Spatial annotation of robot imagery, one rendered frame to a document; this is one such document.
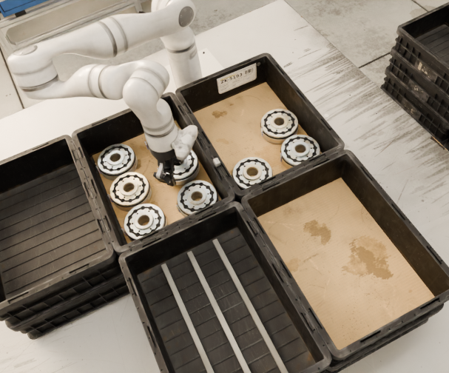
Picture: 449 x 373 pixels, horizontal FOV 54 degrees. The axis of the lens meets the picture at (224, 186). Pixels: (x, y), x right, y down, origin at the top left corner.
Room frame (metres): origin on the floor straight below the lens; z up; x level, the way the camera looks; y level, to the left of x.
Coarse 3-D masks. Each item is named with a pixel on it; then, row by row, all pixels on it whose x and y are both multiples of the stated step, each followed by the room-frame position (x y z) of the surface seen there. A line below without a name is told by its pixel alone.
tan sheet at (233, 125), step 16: (240, 96) 0.93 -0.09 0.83; (256, 96) 0.92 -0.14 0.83; (272, 96) 0.91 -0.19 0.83; (208, 112) 0.89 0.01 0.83; (224, 112) 0.88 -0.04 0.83; (240, 112) 0.87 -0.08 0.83; (256, 112) 0.86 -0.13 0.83; (208, 128) 0.83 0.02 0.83; (224, 128) 0.82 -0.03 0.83; (240, 128) 0.81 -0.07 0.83; (256, 128) 0.80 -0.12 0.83; (224, 144) 0.76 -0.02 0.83; (240, 144) 0.75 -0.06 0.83; (256, 144) 0.75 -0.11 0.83; (272, 144) 0.74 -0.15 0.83; (224, 160) 0.71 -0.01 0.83; (240, 160) 0.70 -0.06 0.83; (272, 160) 0.68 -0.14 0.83
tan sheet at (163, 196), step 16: (128, 144) 0.82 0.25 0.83; (144, 144) 0.81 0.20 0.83; (96, 160) 0.78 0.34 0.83; (144, 160) 0.76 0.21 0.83; (144, 176) 0.70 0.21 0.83; (208, 176) 0.67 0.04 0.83; (160, 192) 0.64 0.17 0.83; (176, 192) 0.63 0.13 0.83; (160, 208) 0.59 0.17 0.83; (176, 208) 0.59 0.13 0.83; (144, 224) 0.55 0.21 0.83; (128, 240) 0.52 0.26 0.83
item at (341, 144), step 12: (252, 60) 0.97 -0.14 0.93; (216, 72) 0.95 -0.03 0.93; (228, 72) 0.94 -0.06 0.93; (192, 84) 0.91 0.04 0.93; (288, 84) 0.86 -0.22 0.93; (180, 96) 0.87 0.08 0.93; (300, 96) 0.80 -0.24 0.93; (312, 108) 0.76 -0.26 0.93; (192, 120) 0.78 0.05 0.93; (324, 120) 0.71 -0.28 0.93; (204, 132) 0.73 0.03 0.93; (336, 132) 0.66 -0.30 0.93; (216, 156) 0.65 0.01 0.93; (324, 156) 0.60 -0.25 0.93; (300, 168) 0.58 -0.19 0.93; (228, 180) 0.58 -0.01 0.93; (264, 180) 0.56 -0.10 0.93; (276, 180) 0.56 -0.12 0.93; (240, 192) 0.54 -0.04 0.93
